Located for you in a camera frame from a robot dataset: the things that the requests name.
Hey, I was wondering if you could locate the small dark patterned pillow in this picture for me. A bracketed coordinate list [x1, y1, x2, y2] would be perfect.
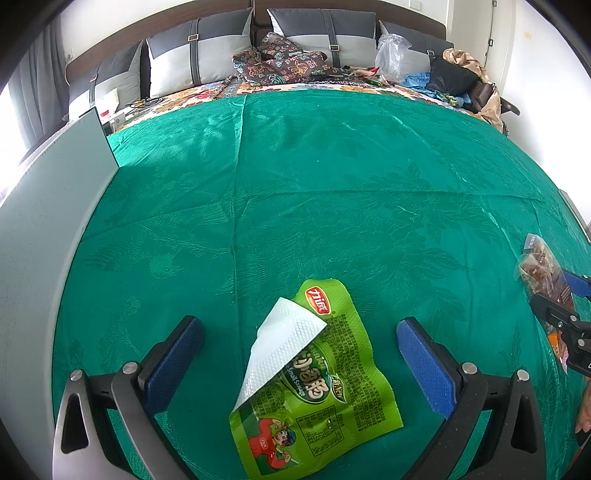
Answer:
[259, 32, 296, 58]

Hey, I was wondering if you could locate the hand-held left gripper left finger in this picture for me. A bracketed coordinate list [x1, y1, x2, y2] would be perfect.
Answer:
[53, 315, 205, 480]

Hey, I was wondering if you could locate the orange snack packet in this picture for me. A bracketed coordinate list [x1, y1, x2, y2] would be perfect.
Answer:
[517, 233, 578, 374]

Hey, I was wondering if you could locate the black bag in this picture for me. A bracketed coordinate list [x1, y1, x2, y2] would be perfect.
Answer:
[427, 58, 483, 95]

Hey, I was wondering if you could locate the dark wooden chair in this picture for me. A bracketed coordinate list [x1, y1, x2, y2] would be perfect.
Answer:
[475, 83, 520, 137]

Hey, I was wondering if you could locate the floral bedsheet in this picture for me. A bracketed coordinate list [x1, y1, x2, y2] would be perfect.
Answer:
[108, 76, 504, 134]

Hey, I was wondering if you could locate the green snack packet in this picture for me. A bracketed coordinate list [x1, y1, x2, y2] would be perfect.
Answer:
[229, 278, 403, 478]

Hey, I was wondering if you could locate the green bedspread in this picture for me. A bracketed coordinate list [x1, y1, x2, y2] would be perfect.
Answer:
[46, 88, 591, 480]

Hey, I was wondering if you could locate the person's right hand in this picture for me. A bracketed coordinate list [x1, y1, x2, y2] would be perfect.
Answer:
[575, 383, 591, 435]

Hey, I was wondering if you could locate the long grey box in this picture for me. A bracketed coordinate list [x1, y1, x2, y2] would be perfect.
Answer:
[0, 106, 120, 480]

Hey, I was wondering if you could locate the white paper napkin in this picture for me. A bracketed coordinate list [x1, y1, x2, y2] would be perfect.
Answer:
[233, 296, 328, 411]

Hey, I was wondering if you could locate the clear plastic bag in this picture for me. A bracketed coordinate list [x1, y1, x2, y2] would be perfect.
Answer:
[375, 33, 411, 84]

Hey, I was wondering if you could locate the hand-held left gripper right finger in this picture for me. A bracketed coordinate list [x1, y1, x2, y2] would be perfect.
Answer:
[396, 317, 548, 480]

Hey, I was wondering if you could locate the brown headboard panel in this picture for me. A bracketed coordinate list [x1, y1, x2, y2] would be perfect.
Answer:
[254, 0, 447, 47]
[65, 0, 254, 75]

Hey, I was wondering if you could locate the white small box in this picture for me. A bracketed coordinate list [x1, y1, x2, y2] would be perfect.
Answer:
[99, 110, 127, 134]

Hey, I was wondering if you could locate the beige patterned cloth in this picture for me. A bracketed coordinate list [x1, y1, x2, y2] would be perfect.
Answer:
[442, 47, 506, 134]

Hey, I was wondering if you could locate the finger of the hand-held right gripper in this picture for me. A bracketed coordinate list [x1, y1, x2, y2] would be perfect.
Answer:
[560, 270, 591, 301]
[530, 294, 583, 335]

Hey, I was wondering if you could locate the pile of small wrappers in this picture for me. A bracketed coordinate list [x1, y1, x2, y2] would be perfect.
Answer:
[344, 67, 389, 86]

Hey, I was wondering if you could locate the grey curtain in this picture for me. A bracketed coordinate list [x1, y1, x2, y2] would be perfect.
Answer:
[9, 18, 70, 148]

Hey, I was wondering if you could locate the large dark patterned pillow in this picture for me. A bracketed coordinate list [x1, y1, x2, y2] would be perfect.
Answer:
[231, 46, 328, 86]

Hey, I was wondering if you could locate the grey two-tone strapped pillow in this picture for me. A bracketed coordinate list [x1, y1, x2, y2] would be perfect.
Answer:
[379, 21, 455, 75]
[147, 8, 254, 99]
[267, 8, 376, 70]
[68, 41, 144, 121]

